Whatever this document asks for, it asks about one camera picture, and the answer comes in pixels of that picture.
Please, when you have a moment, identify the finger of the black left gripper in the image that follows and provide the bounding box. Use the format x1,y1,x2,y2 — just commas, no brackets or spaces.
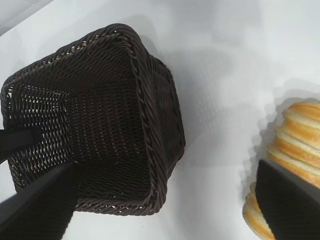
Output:
0,128,42,163

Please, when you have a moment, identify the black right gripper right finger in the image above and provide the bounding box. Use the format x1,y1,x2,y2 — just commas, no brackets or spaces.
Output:
254,159,320,240

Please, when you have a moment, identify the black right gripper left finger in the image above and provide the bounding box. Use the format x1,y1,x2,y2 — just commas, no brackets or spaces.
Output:
0,162,79,240

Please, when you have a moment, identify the long striped bread roll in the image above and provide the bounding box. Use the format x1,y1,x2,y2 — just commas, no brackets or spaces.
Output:
242,97,320,240

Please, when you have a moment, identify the dark brown wicker basket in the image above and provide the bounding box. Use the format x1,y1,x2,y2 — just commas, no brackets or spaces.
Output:
0,23,187,216

